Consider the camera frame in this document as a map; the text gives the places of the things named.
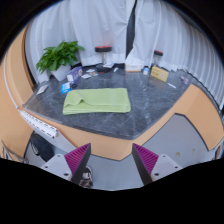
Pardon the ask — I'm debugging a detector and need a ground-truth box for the black stool with red rim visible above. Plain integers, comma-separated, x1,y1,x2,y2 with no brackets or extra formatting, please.
94,45,114,74
153,49,164,68

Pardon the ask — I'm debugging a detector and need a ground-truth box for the yellow sign card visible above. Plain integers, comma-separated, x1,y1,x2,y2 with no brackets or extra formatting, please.
150,65,170,83

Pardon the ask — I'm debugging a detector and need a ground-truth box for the blue and white box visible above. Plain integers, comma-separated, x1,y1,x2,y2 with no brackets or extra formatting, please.
60,81,72,95

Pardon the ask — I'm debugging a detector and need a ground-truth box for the white flat packet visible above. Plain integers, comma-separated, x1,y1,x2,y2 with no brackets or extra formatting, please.
35,84,50,96

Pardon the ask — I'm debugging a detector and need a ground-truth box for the purple cardboard box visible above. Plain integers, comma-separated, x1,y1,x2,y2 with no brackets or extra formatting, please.
66,65,84,84

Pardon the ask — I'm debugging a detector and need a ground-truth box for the light green towel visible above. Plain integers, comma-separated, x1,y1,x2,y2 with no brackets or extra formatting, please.
62,87,132,116

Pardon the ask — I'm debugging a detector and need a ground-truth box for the white and orange tissue box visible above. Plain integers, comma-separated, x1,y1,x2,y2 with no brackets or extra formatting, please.
124,62,143,73

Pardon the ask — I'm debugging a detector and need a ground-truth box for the white curtain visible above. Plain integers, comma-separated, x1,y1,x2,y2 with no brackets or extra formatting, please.
124,0,224,111
24,0,137,84

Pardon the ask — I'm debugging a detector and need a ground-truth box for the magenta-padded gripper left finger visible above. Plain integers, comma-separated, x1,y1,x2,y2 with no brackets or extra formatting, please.
40,143,92,186

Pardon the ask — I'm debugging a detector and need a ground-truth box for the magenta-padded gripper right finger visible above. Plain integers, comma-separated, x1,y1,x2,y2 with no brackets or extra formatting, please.
131,143,184,186

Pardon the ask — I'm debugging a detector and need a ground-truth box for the green plant in white pot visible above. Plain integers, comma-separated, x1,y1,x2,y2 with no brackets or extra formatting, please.
35,40,85,83

